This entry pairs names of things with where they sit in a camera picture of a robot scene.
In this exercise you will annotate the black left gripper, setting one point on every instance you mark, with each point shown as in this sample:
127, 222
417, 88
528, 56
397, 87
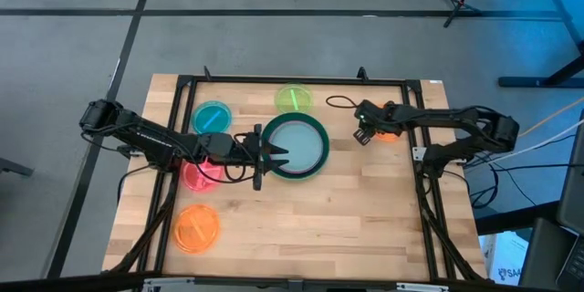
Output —
258, 173

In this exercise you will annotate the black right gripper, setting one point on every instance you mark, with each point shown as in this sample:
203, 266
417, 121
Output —
376, 118

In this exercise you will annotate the orange translucent plastic plate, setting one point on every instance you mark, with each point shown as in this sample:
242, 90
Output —
388, 137
196, 230

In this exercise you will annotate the yellow-green translucent plastic plate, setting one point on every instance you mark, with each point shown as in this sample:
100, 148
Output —
293, 99

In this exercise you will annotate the blue translucent plastic plate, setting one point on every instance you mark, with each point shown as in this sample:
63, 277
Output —
211, 118

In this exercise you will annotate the red translucent plastic plate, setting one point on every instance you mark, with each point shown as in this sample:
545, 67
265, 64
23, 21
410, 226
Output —
201, 180

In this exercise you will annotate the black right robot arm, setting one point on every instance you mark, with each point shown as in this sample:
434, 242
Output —
456, 118

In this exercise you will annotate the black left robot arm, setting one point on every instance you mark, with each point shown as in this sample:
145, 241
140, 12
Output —
146, 139

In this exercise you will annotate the large green plastic plate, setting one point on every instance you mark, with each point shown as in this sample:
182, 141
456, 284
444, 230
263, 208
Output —
295, 176

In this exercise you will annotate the black desk base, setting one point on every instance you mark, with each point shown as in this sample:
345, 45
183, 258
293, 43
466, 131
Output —
524, 82

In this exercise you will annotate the white cardboard box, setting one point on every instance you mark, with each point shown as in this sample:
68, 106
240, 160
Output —
506, 255

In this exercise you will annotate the black monitor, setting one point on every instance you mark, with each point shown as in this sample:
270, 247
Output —
572, 182

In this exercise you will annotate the black laptop keyboard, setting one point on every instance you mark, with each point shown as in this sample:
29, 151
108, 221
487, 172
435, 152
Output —
572, 269

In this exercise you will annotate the black stand foot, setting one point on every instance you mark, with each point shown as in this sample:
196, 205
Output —
16, 167

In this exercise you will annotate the black aluminium table frame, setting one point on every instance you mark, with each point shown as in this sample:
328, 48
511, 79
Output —
296, 80

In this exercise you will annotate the silver aluminium bracket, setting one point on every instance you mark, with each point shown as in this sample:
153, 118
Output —
162, 285
422, 288

